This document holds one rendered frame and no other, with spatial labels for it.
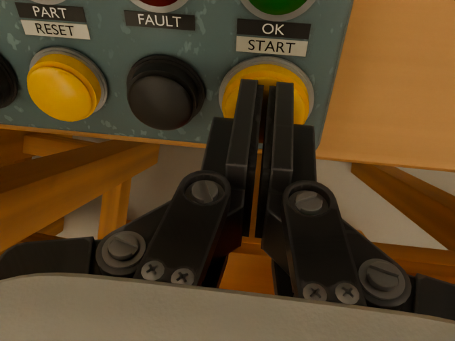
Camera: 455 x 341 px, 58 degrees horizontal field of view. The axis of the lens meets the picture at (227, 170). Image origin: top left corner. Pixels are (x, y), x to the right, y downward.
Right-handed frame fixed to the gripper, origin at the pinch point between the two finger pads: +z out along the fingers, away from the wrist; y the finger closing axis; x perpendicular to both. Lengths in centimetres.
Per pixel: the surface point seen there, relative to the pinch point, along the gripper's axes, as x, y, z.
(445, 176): -65, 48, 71
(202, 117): -1.1, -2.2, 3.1
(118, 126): -1.9, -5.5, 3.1
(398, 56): 0.2, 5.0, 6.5
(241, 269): -16.9, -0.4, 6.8
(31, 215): -30.8, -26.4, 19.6
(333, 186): -70, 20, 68
